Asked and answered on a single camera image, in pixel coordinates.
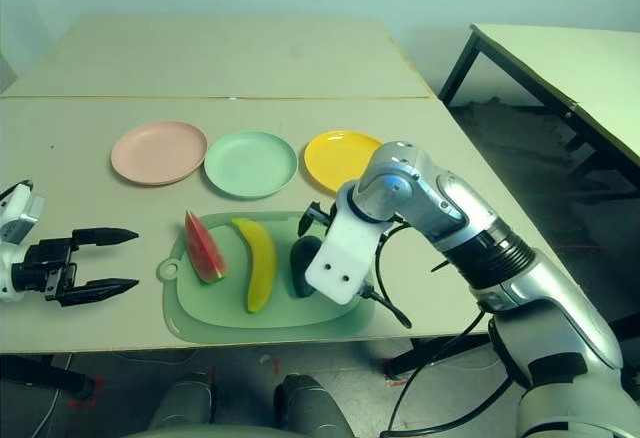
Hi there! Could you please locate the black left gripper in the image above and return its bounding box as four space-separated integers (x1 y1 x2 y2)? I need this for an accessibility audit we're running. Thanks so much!
10 227 140 308

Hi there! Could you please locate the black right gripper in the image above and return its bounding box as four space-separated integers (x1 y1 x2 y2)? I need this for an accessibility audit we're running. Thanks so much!
298 201 335 238

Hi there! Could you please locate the dark green avocado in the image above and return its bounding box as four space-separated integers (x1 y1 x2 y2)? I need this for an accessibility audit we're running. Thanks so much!
290 236 324 299

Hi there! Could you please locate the yellow banana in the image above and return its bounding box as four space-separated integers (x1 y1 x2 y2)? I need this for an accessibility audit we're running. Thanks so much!
230 217 278 315

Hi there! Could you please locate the red watermelon slice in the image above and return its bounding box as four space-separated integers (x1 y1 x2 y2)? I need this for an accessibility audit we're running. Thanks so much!
184 209 230 285

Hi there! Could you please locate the yellow plate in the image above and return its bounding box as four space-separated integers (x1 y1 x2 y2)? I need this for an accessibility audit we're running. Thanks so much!
303 130 386 197

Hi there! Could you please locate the mint green plate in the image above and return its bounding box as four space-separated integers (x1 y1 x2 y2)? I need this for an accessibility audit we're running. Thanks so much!
203 130 299 201

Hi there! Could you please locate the pink plate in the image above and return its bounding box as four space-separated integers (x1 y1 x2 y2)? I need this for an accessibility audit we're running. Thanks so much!
110 120 209 188

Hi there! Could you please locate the green cutting board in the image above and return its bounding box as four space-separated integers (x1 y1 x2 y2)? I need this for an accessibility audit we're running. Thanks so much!
156 211 376 344

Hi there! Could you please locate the grey robot left knee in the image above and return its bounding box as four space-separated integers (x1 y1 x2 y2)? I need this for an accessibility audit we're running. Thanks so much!
149 370 219 429

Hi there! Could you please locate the grey robot knee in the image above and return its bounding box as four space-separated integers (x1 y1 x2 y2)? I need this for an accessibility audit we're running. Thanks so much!
274 373 351 438
149 370 219 429

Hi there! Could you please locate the grey robot right knee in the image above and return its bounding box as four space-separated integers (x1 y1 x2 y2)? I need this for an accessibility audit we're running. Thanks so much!
274 373 351 438

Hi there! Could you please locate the grey robot torso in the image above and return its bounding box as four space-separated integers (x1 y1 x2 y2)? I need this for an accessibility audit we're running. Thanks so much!
122 422 281 438

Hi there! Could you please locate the black-legged side table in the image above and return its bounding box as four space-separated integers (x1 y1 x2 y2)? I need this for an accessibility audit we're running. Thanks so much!
438 22 640 189

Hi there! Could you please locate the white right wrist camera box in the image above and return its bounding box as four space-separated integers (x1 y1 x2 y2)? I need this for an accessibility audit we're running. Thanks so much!
305 190 389 305

